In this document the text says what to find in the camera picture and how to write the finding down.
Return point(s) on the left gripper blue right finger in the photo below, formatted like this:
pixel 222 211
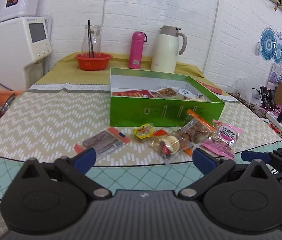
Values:
pixel 204 161

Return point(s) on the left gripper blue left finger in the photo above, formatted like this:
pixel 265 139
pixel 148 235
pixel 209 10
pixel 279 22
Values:
pixel 83 161

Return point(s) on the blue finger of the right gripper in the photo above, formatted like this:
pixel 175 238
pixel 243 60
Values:
pixel 251 155

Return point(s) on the pink seed snack bag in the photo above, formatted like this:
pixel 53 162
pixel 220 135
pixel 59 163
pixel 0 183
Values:
pixel 223 140

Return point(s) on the orange edged brown snack pack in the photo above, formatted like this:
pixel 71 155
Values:
pixel 195 128

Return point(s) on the purple bar snack red ends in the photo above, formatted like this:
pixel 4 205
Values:
pixel 105 142

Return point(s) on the clear pack round biscuits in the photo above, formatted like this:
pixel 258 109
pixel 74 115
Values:
pixel 168 144

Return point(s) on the small yellow jelly cup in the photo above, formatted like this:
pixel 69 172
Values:
pixel 144 131

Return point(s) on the white blue snack bag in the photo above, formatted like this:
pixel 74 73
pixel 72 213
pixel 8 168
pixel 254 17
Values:
pixel 188 95

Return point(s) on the white power strip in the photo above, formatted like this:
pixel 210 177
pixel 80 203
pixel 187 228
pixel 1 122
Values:
pixel 273 119

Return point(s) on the beige zigzag mat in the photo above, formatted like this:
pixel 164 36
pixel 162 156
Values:
pixel 47 125

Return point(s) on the red envelope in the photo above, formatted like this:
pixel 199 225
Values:
pixel 215 90

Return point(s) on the green cardboard box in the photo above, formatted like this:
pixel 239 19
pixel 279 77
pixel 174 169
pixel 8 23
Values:
pixel 143 96

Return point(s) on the yellow tablecloth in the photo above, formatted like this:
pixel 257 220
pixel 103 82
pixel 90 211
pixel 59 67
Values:
pixel 66 70

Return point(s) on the red plastic basket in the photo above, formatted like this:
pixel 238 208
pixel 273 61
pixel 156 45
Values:
pixel 92 64

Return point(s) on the blue paper fan decoration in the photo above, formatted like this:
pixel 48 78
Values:
pixel 270 45

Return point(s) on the cream thermal jug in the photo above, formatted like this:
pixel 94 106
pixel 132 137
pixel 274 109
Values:
pixel 170 44

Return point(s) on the black straws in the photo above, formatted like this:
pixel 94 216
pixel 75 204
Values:
pixel 90 45

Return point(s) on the white water dispenser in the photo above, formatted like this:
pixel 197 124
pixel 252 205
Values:
pixel 24 43

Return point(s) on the clear glass carafe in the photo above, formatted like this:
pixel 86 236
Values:
pixel 96 41

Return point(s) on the pink thermos bottle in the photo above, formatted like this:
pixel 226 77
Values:
pixel 136 49

